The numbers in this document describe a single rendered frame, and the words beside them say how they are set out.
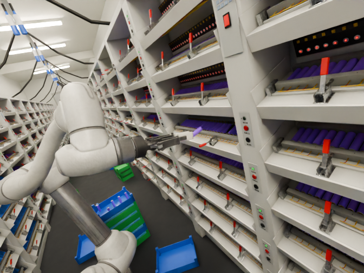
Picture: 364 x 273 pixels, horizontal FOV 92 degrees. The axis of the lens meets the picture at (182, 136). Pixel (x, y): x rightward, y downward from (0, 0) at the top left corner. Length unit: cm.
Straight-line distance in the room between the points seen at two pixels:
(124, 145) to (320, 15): 55
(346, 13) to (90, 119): 61
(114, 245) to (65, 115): 78
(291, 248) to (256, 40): 74
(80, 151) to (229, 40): 52
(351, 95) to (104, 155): 60
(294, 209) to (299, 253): 19
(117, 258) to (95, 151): 74
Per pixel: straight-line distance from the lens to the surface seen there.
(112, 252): 117
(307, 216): 73
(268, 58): 63
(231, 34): 58
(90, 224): 114
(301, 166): 61
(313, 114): 51
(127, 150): 57
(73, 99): 61
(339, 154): 61
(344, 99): 50
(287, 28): 50
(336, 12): 47
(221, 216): 127
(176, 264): 162
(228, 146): 77
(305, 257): 88
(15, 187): 93
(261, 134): 61
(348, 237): 70
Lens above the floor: 126
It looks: 18 degrees down
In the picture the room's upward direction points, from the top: 17 degrees counter-clockwise
